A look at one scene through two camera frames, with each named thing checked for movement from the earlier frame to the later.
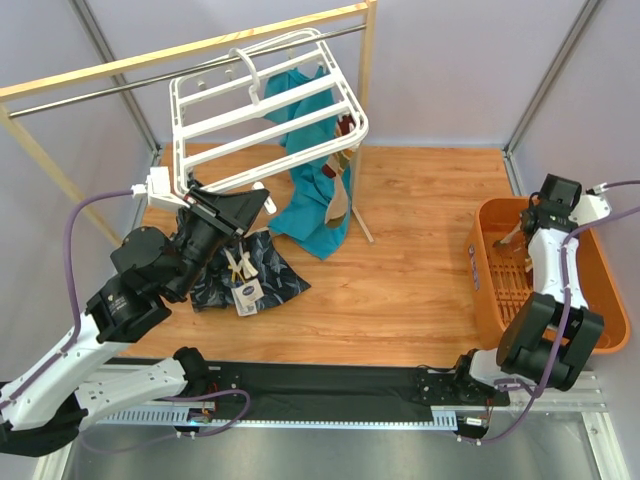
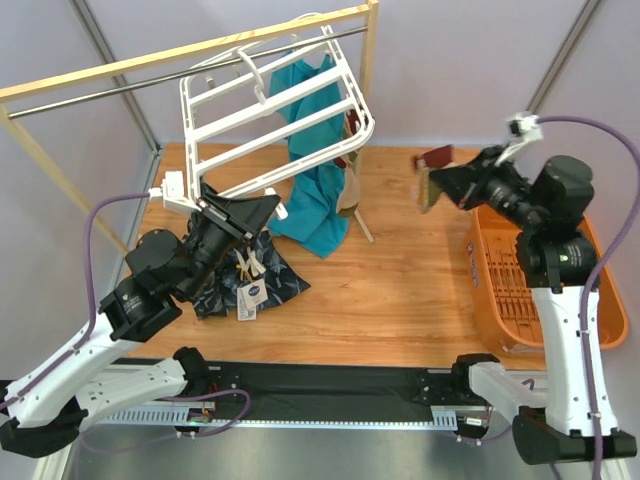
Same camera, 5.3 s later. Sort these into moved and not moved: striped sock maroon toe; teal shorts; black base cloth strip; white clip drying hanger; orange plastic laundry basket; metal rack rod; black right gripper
Moved: white clip drying hanger; black right gripper; striped sock maroon toe; teal shorts
Not moved: black base cloth strip; orange plastic laundry basket; metal rack rod
